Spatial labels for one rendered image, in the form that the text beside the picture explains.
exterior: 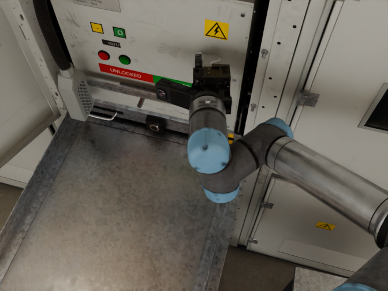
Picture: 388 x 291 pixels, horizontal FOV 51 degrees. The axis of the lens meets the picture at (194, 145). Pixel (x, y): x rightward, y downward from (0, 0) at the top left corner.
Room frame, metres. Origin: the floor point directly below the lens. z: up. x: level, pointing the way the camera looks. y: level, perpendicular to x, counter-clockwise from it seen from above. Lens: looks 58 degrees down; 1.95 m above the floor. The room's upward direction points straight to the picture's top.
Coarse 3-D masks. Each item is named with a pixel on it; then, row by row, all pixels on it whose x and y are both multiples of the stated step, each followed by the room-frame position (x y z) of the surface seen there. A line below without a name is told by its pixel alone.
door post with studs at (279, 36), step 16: (272, 0) 0.64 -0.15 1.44; (288, 0) 0.62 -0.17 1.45; (304, 0) 0.62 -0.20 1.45; (272, 16) 0.64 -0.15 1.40; (288, 16) 0.62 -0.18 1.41; (272, 32) 0.63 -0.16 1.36; (288, 32) 0.62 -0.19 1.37; (272, 48) 0.63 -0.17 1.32; (288, 48) 0.62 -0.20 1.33; (272, 64) 0.63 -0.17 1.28; (288, 64) 0.62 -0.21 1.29; (256, 80) 0.64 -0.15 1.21; (272, 80) 0.62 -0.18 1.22; (256, 96) 0.63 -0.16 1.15; (272, 96) 0.62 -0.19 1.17; (256, 112) 0.63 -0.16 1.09; (272, 112) 0.62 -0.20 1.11; (240, 208) 0.62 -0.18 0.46; (240, 224) 0.62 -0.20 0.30
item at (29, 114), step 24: (0, 0) 0.78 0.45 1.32; (0, 24) 0.79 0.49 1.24; (0, 48) 0.76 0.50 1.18; (24, 48) 0.79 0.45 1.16; (0, 72) 0.74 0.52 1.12; (24, 72) 0.79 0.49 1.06; (0, 96) 0.71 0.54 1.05; (24, 96) 0.76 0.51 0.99; (48, 96) 0.79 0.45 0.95; (0, 120) 0.68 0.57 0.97; (24, 120) 0.73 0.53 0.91; (48, 120) 0.78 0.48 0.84; (0, 144) 0.65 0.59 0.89; (24, 144) 0.67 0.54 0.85; (0, 168) 0.59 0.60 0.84
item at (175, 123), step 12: (96, 108) 0.79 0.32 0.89; (108, 108) 0.78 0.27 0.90; (120, 108) 0.77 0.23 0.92; (132, 108) 0.76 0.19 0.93; (132, 120) 0.76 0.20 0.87; (144, 120) 0.75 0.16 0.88; (168, 120) 0.73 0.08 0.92; (180, 120) 0.72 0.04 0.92; (228, 132) 0.68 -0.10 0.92; (240, 132) 0.68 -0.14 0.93
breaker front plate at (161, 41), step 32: (64, 0) 0.80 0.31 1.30; (128, 0) 0.76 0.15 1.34; (160, 0) 0.74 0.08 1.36; (192, 0) 0.72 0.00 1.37; (64, 32) 0.81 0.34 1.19; (96, 32) 0.78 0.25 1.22; (128, 32) 0.76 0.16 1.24; (160, 32) 0.74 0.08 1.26; (192, 32) 0.72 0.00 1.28; (96, 64) 0.79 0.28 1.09; (160, 64) 0.74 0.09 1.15; (192, 64) 0.72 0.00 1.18; (96, 96) 0.80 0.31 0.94; (128, 96) 0.77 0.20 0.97
